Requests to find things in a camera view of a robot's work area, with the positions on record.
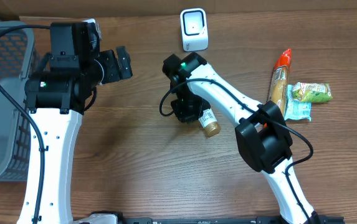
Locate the white barcode scanner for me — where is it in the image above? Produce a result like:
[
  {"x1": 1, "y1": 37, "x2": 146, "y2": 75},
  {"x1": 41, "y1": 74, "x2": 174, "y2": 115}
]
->
[{"x1": 180, "y1": 8, "x2": 209, "y2": 52}]

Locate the mint green wipes packet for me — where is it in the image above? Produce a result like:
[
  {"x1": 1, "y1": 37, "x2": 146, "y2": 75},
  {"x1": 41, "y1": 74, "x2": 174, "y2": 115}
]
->
[{"x1": 284, "y1": 85, "x2": 312, "y2": 121}]

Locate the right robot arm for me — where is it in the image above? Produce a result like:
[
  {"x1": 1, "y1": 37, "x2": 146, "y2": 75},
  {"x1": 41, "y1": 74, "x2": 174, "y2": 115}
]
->
[{"x1": 162, "y1": 52, "x2": 320, "y2": 223}]

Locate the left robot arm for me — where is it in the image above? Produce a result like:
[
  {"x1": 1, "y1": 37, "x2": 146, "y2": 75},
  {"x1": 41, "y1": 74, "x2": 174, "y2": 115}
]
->
[{"x1": 18, "y1": 19, "x2": 133, "y2": 223}]

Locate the red spaghetti packet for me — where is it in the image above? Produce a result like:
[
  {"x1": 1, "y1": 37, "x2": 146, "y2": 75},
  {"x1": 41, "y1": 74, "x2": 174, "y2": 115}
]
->
[{"x1": 267, "y1": 49, "x2": 292, "y2": 116}]

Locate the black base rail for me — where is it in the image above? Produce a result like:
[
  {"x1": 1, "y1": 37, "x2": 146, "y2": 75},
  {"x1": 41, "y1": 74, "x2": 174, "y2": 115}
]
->
[{"x1": 72, "y1": 210, "x2": 346, "y2": 224}]

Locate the grey plastic shopping basket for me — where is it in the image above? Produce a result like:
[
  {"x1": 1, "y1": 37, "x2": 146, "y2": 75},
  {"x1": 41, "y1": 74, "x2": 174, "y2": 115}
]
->
[{"x1": 0, "y1": 21, "x2": 40, "y2": 182}]

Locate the white Pantene conditioner tube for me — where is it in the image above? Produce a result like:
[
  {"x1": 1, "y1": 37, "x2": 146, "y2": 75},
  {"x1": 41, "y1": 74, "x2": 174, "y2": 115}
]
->
[{"x1": 198, "y1": 109, "x2": 221, "y2": 137}]

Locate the green yellow snack packet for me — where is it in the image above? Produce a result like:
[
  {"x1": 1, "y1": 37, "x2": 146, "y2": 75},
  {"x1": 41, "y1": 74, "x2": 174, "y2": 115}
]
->
[{"x1": 292, "y1": 82, "x2": 333, "y2": 103}]

